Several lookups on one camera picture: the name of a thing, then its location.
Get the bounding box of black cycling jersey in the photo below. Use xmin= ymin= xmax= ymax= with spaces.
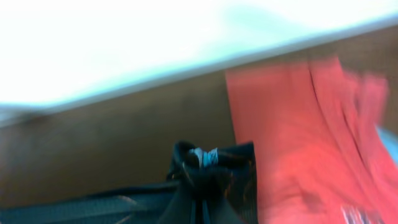
xmin=1 ymin=141 xmax=258 ymax=224

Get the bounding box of red printed t-shirt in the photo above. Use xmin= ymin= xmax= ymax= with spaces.
xmin=226 ymin=58 xmax=397 ymax=223

